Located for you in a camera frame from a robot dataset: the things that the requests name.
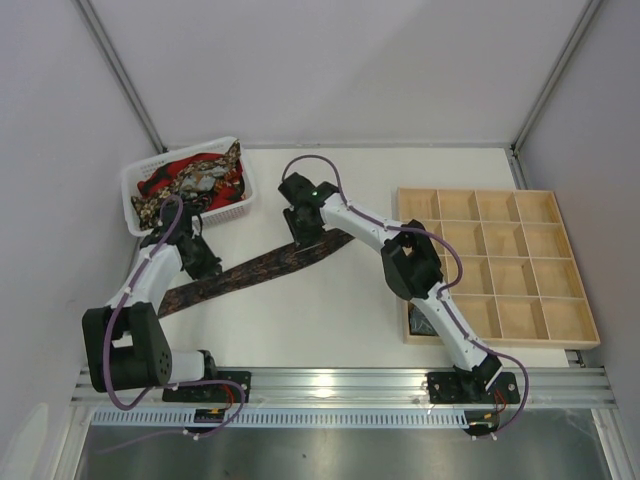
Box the dark paisley necktie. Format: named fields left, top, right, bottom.
left=158, top=229, right=354, bottom=318

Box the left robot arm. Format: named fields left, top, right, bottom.
left=82, top=195, right=222, bottom=395

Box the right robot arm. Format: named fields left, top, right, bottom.
left=278, top=173, right=502, bottom=401

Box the brown floral tie in basket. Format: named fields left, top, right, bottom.
left=130, top=139, right=246, bottom=231

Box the red patterned tie in basket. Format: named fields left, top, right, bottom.
left=137, top=153, right=249, bottom=211

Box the white plastic basket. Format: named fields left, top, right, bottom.
left=121, top=136, right=258, bottom=237

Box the rolled grey tie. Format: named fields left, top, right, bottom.
left=408, top=304, right=438, bottom=337

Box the wooden compartment tray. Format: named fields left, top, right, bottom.
left=397, top=188, right=600, bottom=350

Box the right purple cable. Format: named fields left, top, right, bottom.
left=280, top=155, right=531, bottom=441

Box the purple cable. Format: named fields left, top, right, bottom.
left=97, top=194, right=246, bottom=454
left=280, top=155, right=531, bottom=441

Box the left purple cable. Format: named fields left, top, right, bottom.
left=97, top=194, right=246, bottom=454

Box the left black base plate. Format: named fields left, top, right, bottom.
left=162, top=370, right=252, bottom=404

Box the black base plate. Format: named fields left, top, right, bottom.
left=426, top=370, right=521, bottom=405
left=162, top=370, right=252, bottom=404

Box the aluminium rail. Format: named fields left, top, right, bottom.
left=69, top=365, right=616, bottom=407

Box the white slotted cable duct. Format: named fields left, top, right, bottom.
left=91, top=407, right=469, bottom=429

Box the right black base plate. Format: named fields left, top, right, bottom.
left=426, top=370, right=521, bottom=405

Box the left aluminium frame post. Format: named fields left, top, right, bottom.
left=72, top=0, right=167, bottom=154

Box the aluminium frame post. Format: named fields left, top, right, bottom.
left=511, top=0, right=607, bottom=155
left=72, top=0, right=167, bottom=154

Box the right aluminium frame post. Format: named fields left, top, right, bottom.
left=511, top=0, right=607, bottom=155

